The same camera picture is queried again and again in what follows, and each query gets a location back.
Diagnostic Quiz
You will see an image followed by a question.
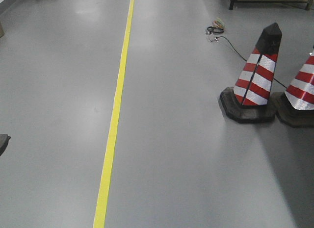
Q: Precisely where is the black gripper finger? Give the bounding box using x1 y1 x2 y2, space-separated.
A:
0 134 11 155

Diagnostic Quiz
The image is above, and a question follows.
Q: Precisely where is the black floor cable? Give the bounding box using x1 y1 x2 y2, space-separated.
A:
208 35 288 89

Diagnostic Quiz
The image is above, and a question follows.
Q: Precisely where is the red white traffic cone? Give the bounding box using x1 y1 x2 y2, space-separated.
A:
219 23 282 123

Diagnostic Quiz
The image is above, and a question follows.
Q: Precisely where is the coiled wire bundle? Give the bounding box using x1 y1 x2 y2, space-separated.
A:
205 17 226 35

